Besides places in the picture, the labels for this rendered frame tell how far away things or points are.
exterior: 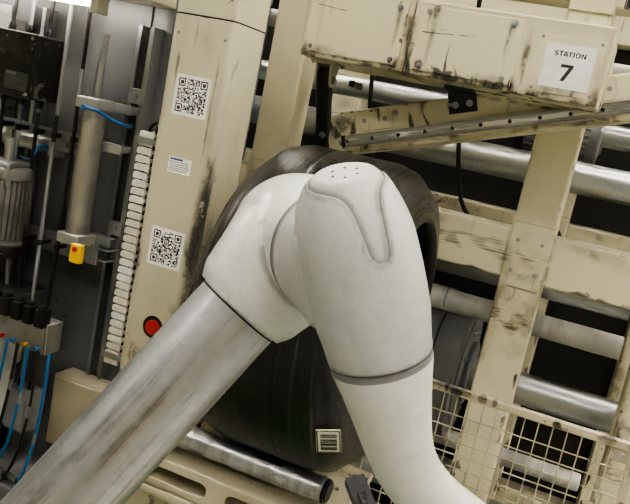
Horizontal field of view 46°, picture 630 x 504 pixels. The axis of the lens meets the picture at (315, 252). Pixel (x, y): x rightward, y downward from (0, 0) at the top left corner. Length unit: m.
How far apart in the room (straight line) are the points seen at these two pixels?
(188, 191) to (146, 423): 0.70
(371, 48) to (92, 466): 1.04
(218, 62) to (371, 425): 0.86
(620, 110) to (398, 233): 1.02
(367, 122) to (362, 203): 1.07
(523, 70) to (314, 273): 0.93
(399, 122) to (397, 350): 1.07
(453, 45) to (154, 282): 0.74
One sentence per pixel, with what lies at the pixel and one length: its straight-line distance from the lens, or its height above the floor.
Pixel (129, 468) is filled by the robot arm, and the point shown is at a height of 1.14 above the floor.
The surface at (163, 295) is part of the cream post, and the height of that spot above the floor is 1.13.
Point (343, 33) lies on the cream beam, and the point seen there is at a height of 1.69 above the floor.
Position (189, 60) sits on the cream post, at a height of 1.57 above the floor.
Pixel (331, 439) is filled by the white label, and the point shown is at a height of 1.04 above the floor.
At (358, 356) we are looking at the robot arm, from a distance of 0.67.
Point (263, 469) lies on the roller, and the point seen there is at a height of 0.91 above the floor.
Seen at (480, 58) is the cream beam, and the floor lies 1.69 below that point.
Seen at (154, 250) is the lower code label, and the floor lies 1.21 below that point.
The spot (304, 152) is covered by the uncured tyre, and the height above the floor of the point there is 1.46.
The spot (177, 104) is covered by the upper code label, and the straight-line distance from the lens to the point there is 1.45.
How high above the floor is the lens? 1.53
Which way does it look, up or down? 10 degrees down
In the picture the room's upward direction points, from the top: 12 degrees clockwise
